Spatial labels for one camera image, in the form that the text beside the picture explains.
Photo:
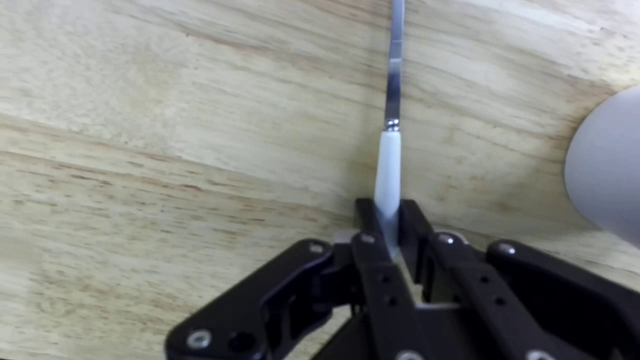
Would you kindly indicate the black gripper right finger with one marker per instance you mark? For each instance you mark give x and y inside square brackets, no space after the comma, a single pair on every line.
[507,286]

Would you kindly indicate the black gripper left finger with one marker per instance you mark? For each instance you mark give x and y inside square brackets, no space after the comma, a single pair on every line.
[373,281]

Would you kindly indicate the white mug with logo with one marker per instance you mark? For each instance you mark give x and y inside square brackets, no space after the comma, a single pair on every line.
[611,166]

